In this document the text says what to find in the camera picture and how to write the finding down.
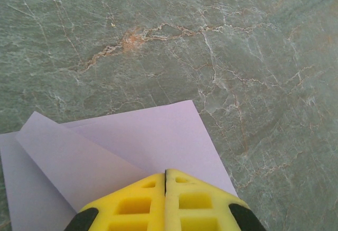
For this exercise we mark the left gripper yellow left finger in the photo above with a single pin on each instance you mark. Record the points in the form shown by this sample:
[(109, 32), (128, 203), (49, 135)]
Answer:
[(155, 210)]

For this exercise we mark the purple paper sheet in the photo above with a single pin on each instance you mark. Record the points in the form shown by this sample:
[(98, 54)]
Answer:
[(145, 141)]

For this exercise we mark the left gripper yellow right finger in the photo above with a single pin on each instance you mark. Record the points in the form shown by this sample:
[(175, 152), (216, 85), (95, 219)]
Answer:
[(173, 210)]

